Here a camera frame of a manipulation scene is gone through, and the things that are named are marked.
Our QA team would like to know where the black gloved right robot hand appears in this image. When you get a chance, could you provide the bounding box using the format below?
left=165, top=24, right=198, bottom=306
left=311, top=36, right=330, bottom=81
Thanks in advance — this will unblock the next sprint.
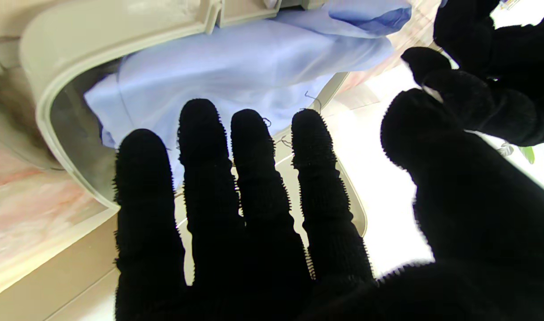
left=114, top=88, right=544, bottom=321

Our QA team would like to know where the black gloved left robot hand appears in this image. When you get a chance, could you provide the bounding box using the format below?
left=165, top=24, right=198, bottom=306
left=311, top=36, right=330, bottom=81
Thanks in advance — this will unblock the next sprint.
left=401, top=0, right=544, bottom=147

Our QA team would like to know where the light blue shirt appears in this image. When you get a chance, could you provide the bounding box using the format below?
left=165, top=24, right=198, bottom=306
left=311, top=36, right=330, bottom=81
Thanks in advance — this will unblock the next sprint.
left=84, top=0, right=413, bottom=188

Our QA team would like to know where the beige hard-shell suitcase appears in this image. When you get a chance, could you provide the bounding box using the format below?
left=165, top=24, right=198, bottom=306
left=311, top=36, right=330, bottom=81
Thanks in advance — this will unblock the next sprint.
left=0, top=0, right=368, bottom=239

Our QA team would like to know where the potted plant with variegated leaves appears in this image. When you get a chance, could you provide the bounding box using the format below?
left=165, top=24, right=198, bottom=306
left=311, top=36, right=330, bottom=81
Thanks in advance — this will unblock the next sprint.
left=499, top=143, right=536, bottom=165

